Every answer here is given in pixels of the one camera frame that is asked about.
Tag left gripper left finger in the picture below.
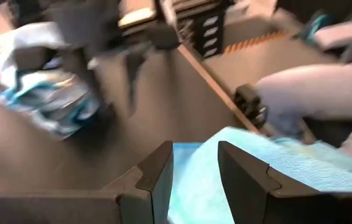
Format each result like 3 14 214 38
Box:
103 141 174 224

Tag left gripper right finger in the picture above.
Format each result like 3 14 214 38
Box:
218 141 323 224

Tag light blue microfiber towel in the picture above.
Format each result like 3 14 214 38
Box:
168 126 352 224

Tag clear plastic basket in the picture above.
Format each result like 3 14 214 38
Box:
0 21 103 141

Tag pale grey microfiber towel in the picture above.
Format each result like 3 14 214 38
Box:
0 21 71 91
0 70 102 139

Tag person's black wristwatch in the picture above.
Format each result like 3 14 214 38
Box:
234 83 269 129

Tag black mat orange striped edge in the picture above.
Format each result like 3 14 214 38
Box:
224 29 289 55

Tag black slotted rack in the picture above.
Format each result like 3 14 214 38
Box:
191 6 227 60

